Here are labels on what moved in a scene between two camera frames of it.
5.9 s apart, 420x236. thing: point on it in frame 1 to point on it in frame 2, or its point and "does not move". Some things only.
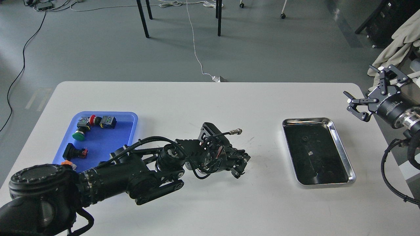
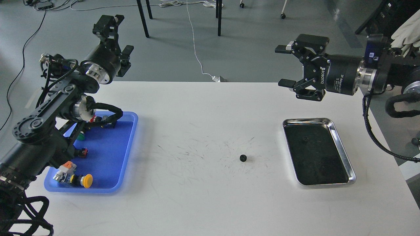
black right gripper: [389, 102] to [341, 74]
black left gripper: [220, 158] to [103, 63]
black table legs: [218, 2] does not move
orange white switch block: [67, 162] does not move
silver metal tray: [318, 156] does not move
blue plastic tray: [100, 143] does not move
